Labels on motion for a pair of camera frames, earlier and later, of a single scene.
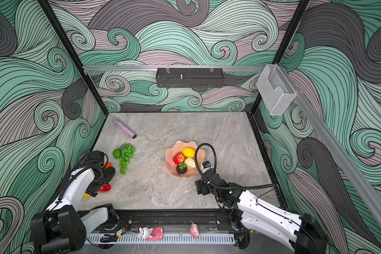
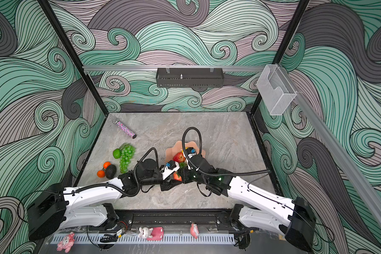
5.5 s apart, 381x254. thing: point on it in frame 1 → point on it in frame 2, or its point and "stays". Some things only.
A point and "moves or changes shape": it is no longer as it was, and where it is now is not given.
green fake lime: (117, 153) stays
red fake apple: (179, 157) stays
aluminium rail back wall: (114, 69) stays
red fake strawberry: (105, 188) moves or changes shape
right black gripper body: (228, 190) → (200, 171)
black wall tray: (190, 78) stays
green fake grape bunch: (127, 151) stays
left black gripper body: (100, 181) → (156, 179)
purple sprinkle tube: (124, 128) stays
